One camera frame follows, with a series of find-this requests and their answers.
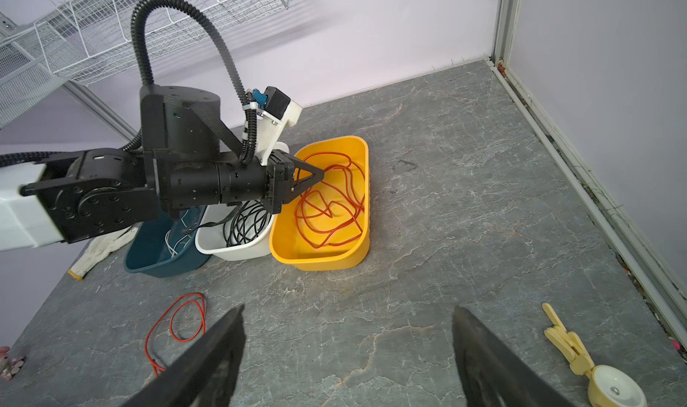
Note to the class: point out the teal plastic bin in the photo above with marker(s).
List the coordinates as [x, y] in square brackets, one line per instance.
[165, 247]

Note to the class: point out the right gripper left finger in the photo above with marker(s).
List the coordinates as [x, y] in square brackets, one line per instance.
[206, 374]

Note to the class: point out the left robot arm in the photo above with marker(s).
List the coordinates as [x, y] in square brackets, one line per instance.
[183, 157]

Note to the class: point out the white knit glove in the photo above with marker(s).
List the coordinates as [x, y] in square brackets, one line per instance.
[100, 249]

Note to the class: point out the small white mesh basket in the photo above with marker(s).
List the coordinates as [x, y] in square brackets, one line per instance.
[25, 81]

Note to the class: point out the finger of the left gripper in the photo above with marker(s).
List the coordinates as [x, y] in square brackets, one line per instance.
[306, 176]

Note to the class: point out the white plastic bin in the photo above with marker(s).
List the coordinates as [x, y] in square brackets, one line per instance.
[238, 229]

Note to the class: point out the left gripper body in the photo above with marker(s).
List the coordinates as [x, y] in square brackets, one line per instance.
[280, 169]

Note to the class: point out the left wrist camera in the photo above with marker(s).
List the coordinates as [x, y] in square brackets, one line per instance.
[275, 111]

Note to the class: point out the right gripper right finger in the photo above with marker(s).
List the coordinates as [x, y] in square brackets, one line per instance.
[490, 373]

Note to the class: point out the yellow plastic bin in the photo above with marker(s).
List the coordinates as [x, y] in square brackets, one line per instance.
[328, 227]

